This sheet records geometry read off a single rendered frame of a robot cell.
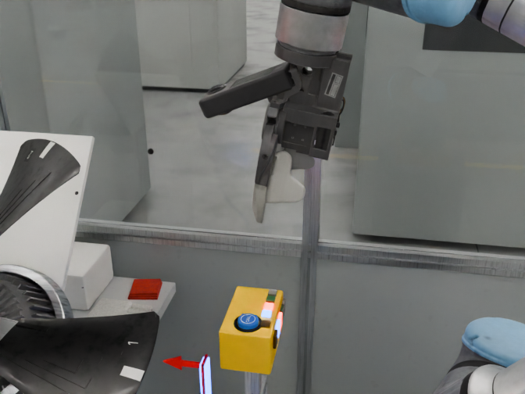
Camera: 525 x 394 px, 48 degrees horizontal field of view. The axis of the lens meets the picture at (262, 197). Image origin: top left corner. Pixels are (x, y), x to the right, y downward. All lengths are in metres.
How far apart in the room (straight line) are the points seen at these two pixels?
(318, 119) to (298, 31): 0.10
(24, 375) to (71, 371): 0.07
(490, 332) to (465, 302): 0.80
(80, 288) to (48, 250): 0.33
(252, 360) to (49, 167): 0.51
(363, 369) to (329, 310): 0.22
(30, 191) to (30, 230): 0.29
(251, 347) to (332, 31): 0.67
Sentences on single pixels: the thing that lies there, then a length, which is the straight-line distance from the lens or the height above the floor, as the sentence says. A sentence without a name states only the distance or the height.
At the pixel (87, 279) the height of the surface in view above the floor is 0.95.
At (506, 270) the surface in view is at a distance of 1.60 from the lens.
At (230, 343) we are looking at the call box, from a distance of 1.14.
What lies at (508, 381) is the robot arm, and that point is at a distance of 0.69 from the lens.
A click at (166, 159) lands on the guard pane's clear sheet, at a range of 1.55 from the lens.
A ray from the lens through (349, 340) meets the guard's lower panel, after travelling 1.71.
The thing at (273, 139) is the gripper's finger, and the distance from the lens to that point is 0.66.
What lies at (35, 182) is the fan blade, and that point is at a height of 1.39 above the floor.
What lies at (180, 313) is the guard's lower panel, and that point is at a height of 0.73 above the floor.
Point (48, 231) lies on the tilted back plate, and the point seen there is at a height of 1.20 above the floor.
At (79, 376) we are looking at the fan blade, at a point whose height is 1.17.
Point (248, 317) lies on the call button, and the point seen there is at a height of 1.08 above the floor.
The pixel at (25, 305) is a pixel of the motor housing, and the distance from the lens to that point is 1.13.
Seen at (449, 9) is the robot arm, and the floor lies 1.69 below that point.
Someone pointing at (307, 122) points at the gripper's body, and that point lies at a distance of 0.66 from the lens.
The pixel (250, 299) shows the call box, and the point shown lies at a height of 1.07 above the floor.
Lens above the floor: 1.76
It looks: 25 degrees down
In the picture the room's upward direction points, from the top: straight up
